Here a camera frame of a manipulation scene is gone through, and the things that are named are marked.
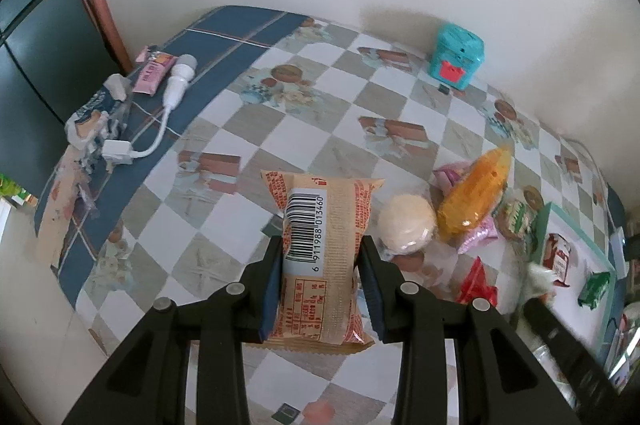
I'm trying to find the teal toy box red label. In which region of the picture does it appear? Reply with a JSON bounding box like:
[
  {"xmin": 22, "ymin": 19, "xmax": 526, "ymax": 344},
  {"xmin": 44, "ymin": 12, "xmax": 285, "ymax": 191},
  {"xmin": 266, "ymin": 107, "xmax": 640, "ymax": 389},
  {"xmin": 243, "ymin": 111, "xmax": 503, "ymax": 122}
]
[{"xmin": 429, "ymin": 23, "xmax": 485, "ymax": 90}]

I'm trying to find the green white cake packet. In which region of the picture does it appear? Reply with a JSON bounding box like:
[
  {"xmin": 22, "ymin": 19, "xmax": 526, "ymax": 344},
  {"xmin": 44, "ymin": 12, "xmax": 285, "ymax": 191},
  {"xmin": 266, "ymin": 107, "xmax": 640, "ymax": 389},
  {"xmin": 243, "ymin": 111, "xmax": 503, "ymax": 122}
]
[{"xmin": 492, "ymin": 197, "xmax": 543, "ymax": 251}]

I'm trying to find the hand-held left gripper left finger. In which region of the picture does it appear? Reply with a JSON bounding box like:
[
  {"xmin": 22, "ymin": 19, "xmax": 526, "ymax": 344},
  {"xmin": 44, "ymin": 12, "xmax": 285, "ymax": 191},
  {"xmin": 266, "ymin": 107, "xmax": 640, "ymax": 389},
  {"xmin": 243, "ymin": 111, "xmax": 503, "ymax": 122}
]
[{"xmin": 62, "ymin": 235, "xmax": 286, "ymax": 425}]

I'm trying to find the white power cable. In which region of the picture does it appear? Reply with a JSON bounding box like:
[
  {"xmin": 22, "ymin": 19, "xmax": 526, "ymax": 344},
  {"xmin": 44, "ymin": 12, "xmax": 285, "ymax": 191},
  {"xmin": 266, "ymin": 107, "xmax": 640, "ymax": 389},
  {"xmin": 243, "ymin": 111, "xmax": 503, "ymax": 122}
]
[{"xmin": 575, "ymin": 142, "xmax": 610, "ymax": 188}]

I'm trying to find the small pink packet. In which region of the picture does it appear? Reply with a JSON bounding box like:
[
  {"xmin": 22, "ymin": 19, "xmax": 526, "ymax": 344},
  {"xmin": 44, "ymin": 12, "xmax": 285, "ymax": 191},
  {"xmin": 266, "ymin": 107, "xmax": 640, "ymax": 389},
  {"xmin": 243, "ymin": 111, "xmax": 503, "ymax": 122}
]
[{"xmin": 132, "ymin": 47, "xmax": 176, "ymax": 96}]

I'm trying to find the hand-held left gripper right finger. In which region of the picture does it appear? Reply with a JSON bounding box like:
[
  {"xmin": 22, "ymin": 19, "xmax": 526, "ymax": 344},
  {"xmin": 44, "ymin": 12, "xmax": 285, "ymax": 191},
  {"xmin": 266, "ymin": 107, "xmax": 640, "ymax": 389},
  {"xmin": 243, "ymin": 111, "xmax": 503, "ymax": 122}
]
[{"xmin": 356, "ymin": 235, "xmax": 583, "ymax": 425}]

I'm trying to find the round cream bun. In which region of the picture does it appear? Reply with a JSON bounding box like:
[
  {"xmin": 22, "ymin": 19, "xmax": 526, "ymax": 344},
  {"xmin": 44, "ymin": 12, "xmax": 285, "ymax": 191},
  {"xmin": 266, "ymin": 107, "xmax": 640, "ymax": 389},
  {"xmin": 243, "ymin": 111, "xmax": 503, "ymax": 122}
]
[{"xmin": 377, "ymin": 195, "xmax": 438, "ymax": 256}]

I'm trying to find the red white milk snack packet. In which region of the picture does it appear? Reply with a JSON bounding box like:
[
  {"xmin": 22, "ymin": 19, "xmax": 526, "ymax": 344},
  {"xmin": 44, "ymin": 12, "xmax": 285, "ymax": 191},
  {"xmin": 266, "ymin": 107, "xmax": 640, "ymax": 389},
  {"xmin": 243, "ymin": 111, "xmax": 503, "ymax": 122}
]
[{"xmin": 542, "ymin": 233, "xmax": 573, "ymax": 288}]

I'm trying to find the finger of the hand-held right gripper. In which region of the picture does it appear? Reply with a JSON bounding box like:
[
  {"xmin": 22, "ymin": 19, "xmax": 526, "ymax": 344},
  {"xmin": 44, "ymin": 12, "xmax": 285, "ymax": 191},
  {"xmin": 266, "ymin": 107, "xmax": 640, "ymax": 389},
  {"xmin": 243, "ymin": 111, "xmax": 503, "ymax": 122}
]
[{"xmin": 521, "ymin": 294, "xmax": 577, "ymax": 352}]

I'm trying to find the pink cake roll packet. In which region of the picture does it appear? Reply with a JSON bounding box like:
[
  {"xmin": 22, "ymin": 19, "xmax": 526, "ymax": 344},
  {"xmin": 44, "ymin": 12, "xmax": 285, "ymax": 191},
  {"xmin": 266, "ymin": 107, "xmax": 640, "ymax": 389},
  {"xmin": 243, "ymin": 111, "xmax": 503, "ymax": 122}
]
[{"xmin": 432, "ymin": 162, "xmax": 501, "ymax": 256}]

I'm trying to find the red-brown wooden frame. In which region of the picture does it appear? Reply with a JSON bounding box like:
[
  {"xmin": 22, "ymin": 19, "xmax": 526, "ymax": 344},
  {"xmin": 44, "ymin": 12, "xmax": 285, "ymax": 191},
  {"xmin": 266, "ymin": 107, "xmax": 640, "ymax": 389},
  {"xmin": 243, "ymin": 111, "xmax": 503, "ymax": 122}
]
[{"xmin": 75, "ymin": 0, "xmax": 133, "ymax": 73}]

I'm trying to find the yellow snack bag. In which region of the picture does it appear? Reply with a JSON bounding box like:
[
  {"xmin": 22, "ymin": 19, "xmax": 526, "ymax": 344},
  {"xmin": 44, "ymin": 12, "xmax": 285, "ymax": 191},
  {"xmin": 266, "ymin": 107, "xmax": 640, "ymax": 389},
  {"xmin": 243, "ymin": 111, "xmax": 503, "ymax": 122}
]
[{"xmin": 437, "ymin": 145, "xmax": 513, "ymax": 236}]

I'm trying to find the green snack packet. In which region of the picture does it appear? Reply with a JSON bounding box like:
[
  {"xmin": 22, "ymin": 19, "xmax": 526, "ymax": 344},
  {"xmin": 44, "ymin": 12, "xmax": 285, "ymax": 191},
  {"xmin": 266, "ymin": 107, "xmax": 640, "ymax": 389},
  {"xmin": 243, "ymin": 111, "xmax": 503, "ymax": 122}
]
[{"xmin": 577, "ymin": 271, "xmax": 612, "ymax": 310}]

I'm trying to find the dark glass door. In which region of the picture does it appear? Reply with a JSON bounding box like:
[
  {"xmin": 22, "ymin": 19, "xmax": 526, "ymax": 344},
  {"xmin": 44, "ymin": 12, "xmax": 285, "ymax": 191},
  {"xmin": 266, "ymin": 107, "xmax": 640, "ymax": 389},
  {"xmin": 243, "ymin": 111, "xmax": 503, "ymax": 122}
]
[{"xmin": 0, "ymin": 0, "xmax": 126, "ymax": 196}]

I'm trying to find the orange bread packet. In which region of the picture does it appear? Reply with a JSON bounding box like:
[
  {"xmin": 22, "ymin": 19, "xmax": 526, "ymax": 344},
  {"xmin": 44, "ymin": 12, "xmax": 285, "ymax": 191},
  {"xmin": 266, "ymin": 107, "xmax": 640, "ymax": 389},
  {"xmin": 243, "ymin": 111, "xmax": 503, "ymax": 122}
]
[{"xmin": 260, "ymin": 170, "xmax": 386, "ymax": 353}]

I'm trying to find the teal shallow cardboard tray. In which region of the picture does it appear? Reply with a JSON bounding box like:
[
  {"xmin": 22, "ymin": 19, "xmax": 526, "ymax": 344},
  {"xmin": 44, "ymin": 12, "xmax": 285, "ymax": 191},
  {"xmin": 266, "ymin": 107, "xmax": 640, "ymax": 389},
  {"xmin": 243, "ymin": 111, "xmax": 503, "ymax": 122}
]
[{"xmin": 530, "ymin": 202, "xmax": 626, "ymax": 356}]

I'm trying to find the large red snack packet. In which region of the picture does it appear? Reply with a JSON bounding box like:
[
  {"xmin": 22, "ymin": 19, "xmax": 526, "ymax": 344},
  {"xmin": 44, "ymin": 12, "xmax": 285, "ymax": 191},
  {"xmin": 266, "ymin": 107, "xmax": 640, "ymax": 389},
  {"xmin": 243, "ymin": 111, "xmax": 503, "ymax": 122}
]
[{"xmin": 457, "ymin": 256, "xmax": 500, "ymax": 306}]

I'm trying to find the crumpled blue white packet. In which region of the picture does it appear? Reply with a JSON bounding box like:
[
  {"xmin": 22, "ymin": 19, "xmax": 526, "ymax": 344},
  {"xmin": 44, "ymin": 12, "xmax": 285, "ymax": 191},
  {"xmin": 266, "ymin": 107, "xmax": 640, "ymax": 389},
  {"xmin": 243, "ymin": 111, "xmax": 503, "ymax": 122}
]
[{"xmin": 67, "ymin": 75, "xmax": 133, "ymax": 150}]

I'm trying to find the white cable with plug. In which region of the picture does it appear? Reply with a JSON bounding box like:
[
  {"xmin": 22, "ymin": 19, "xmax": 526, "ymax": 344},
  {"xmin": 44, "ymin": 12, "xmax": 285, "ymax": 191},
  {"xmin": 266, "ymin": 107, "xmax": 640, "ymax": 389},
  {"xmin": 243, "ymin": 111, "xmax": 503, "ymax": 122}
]
[{"xmin": 102, "ymin": 105, "xmax": 171, "ymax": 166}]

